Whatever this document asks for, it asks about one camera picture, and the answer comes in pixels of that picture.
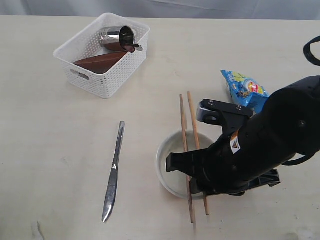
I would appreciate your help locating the brown wooden plate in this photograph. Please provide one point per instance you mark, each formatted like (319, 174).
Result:
(100, 64)

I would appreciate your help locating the brown wooden chopstick front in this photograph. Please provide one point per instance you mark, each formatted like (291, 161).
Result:
(197, 143)

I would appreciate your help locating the dark spoon in cup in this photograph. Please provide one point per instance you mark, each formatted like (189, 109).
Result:
(132, 47)

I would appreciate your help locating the brown wooden chopstick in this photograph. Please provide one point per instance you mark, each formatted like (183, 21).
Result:
(186, 149)
(197, 143)

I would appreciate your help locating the blue snack chip bag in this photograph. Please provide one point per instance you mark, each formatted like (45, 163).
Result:
(244, 90)

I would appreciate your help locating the floral ceramic bowl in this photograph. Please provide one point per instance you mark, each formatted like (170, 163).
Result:
(175, 182)

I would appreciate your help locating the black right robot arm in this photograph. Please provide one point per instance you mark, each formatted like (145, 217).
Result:
(252, 145)

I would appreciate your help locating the stainless steel table knife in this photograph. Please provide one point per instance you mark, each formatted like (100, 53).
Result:
(112, 186)

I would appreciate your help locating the white woven plastic basket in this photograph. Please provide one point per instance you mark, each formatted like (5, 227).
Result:
(85, 44)

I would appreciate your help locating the shiny metal cup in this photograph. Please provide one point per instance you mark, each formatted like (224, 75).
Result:
(117, 34)

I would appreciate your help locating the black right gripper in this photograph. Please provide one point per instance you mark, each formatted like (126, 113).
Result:
(228, 166)

